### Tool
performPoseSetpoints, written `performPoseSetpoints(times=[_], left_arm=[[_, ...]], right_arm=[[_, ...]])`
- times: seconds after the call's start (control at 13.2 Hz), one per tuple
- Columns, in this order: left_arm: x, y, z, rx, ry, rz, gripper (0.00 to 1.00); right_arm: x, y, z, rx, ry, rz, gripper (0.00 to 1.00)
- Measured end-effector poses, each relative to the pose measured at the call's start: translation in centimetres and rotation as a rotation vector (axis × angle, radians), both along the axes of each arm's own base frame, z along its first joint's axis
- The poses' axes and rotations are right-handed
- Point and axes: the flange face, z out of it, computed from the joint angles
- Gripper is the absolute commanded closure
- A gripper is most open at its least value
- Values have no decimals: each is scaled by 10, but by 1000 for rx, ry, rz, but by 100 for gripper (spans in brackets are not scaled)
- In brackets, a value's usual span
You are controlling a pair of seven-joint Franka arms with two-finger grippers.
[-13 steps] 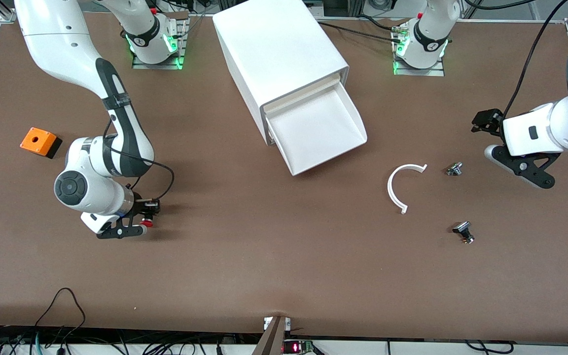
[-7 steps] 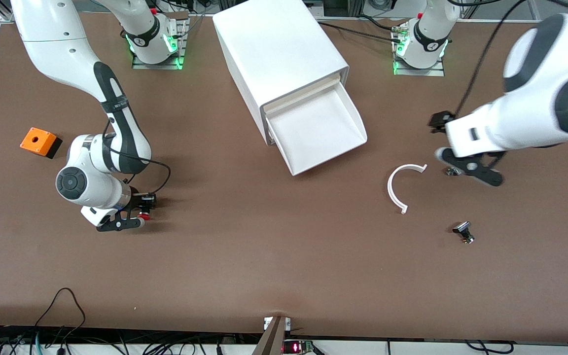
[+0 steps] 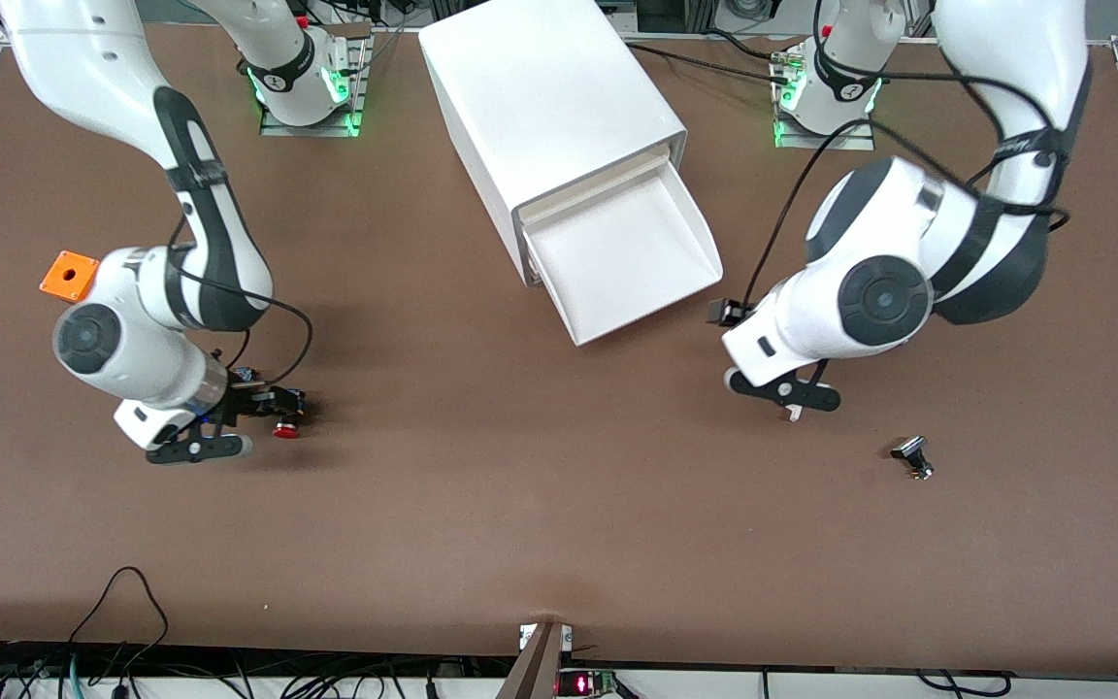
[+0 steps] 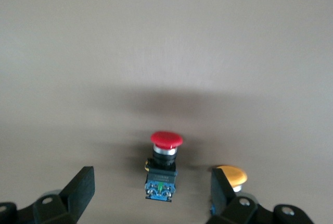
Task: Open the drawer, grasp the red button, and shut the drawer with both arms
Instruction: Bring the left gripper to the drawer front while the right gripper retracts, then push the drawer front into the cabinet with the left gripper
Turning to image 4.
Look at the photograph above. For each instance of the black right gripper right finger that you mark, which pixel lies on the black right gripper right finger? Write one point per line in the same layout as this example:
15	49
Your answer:
223	195

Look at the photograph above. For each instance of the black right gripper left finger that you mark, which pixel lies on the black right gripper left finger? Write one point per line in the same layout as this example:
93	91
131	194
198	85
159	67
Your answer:
78	190

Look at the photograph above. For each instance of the red mushroom push button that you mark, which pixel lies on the red mushroom push button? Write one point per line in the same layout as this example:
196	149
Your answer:
165	140

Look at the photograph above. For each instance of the yellow mushroom push button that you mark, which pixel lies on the yellow mushroom push button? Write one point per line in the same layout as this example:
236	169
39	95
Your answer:
235	175

